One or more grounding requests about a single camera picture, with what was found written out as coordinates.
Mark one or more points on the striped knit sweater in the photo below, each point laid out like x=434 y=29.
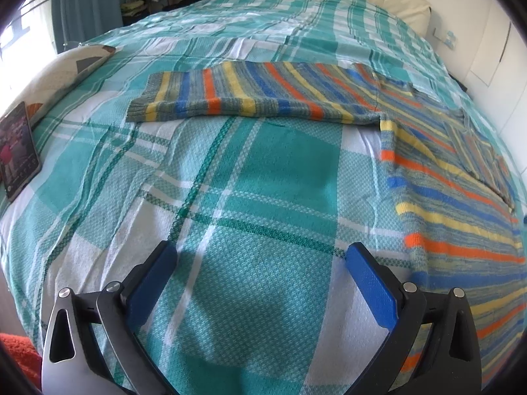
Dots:
x=261 y=212

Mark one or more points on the white wardrobe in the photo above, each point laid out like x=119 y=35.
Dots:
x=497 y=78

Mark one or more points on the orange knit cloth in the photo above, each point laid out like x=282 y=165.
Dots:
x=25 y=355

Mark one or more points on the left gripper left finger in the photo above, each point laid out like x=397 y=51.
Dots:
x=73 y=362

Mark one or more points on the teal plaid bedspread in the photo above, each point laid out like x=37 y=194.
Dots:
x=345 y=62

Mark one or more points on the patterned cream pillow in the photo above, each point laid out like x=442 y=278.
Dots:
x=63 y=74

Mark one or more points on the wall socket with sticker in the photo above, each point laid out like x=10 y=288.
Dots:
x=446 y=37

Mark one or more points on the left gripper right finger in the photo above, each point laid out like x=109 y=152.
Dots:
x=432 y=345

